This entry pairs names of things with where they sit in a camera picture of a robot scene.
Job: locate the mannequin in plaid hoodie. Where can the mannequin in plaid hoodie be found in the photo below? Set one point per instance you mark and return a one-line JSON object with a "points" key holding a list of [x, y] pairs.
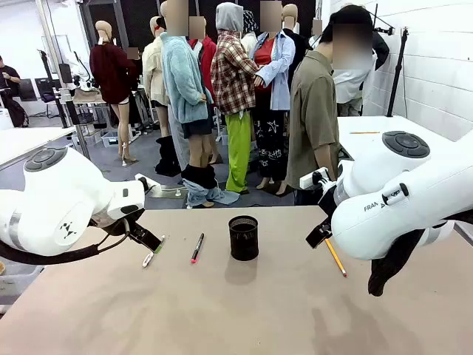
{"points": [[233, 74]]}

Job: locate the black tripod stand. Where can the black tripod stand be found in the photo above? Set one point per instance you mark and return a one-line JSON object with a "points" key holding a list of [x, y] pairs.
{"points": [[397, 74]]}

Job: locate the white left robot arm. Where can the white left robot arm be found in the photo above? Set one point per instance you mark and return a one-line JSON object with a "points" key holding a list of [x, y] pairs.
{"points": [[55, 185]]}

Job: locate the mannequin in black jacket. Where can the mannequin in black jacket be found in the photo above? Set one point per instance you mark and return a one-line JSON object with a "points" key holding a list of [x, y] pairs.
{"points": [[300, 44]]}

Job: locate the person's right forearm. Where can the person's right forearm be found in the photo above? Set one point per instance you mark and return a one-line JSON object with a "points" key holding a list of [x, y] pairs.
{"points": [[325, 159]]}

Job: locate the white floor crate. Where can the white floor crate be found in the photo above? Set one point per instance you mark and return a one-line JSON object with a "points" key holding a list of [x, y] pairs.
{"points": [[110, 140]]}

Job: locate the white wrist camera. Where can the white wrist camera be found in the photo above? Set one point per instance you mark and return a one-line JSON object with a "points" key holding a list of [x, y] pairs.
{"points": [[142, 178], [306, 180]]}

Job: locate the yellow pencil pink eraser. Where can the yellow pencil pink eraser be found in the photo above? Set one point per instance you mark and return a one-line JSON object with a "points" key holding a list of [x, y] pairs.
{"points": [[337, 259]]}

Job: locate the mannequin in white shirt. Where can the mannequin in white shirt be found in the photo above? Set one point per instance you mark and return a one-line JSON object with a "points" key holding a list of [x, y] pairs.
{"points": [[349, 87]]}

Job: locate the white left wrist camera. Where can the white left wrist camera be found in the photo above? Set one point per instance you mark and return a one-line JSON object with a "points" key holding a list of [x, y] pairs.
{"points": [[142, 178]]}

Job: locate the mannequin in maroon sweater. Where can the mannequin in maroon sweater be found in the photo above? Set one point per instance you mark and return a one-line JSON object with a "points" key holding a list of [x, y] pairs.
{"points": [[111, 74]]}

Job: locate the mannequin in blue fleece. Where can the mannequin in blue fleece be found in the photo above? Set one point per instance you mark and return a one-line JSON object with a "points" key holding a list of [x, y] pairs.
{"points": [[183, 81]]}

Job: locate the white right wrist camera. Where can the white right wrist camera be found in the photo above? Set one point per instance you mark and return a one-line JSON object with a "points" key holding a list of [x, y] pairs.
{"points": [[306, 180]]}

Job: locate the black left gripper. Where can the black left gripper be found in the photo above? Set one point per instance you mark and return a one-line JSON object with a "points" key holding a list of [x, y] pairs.
{"points": [[118, 222]]}

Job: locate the mannequin in black blazer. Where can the mannequin in black blazer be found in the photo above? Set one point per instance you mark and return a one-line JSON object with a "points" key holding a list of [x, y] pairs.
{"points": [[380, 48]]}

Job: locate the white side table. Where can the white side table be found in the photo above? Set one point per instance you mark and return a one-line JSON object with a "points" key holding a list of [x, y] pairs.
{"points": [[406, 125]]}

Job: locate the orange pencil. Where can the orange pencil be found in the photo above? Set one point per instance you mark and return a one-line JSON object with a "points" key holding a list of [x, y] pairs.
{"points": [[364, 132]]}

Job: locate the mannequin in cream jacket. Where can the mannequin in cream jacket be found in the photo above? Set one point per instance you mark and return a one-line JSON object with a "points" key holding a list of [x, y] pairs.
{"points": [[153, 74]]}

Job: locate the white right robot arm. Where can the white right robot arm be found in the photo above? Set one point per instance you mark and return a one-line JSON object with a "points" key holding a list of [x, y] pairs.
{"points": [[406, 185]]}

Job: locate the person in olive shirt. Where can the person in olive shirt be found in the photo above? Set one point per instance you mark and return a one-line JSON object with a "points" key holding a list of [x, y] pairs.
{"points": [[312, 111]]}

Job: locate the seated person in black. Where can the seated person in black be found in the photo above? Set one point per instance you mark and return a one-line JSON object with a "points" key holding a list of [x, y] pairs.
{"points": [[9, 75]]}

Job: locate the mannequin in red jacket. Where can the mannequin in red jacket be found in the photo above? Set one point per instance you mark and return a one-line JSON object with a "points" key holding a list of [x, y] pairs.
{"points": [[208, 55]]}

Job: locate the mannequin in light blue shirt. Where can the mannequin in light blue shirt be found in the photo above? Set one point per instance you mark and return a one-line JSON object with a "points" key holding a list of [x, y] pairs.
{"points": [[279, 74]]}

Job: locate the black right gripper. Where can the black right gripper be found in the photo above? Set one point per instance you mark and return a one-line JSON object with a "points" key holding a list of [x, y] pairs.
{"points": [[327, 199]]}

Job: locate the white work table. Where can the white work table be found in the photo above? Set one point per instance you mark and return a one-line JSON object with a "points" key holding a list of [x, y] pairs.
{"points": [[22, 142]]}

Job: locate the black mesh pen holder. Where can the black mesh pen holder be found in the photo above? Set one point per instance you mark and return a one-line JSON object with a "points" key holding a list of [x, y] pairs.
{"points": [[243, 240]]}

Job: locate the black marker pink cap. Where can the black marker pink cap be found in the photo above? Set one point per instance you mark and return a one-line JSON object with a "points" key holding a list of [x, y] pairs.
{"points": [[197, 247]]}

